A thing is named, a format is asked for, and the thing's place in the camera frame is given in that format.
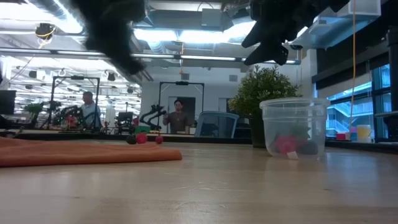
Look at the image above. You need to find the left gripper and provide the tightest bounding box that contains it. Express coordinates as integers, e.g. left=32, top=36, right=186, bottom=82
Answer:
left=70, top=0, right=147, bottom=75

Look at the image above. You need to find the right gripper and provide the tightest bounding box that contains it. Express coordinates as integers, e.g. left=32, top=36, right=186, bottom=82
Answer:
left=241, top=0, right=351, bottom=66

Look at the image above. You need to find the green potted plant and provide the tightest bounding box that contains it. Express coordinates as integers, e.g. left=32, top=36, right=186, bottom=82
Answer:
left=228, top=64, right=302, bottom=149

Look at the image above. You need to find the long ceiling light strip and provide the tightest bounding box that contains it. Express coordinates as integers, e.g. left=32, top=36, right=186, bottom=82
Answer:
left=0, top=47, right=301, bottom=65

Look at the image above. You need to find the person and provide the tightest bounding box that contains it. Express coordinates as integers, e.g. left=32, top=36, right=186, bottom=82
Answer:
left=162, top=99, right=193, bottom=135
left=80, top=91, right=103, bottom=130

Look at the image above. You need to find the grey ceiling box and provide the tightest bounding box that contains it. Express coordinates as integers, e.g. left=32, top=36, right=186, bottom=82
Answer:
left=201, top=8, right=223, bottom=29

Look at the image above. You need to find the clear plastic tub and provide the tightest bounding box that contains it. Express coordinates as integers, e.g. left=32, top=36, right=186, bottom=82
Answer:
left=259, top=97, right=331, bottom=161

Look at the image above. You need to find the grey office chair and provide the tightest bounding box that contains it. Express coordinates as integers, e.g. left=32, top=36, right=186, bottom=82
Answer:
left=194, top=111, right=240, bottom=139

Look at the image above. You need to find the orange folded cloth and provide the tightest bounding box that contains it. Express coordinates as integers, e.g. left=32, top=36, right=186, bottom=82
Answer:
left=0, top=136, right=183, bottom=168

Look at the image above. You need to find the black background monitor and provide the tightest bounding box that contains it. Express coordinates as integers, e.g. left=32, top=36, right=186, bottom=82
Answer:
left=0, top=90, right=17, bottom=115

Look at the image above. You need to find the yellow cup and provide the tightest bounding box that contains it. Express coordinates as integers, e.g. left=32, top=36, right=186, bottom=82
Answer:
left=356, top=124, right=373, bottom=143

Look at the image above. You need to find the black frame robot station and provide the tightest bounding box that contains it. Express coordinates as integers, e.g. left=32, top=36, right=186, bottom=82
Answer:
left=158, top=81, right=205, bottom=135
left=49, top=75, right=101, bottom=131

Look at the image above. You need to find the ceiling device yellow cable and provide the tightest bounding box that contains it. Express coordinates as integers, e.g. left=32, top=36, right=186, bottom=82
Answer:
left=34, top=22, right=57, bottom=41

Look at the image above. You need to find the yellow hanging cord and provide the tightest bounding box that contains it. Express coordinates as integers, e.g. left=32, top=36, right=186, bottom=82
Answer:
left=349, top=15, right=357, bottom=127

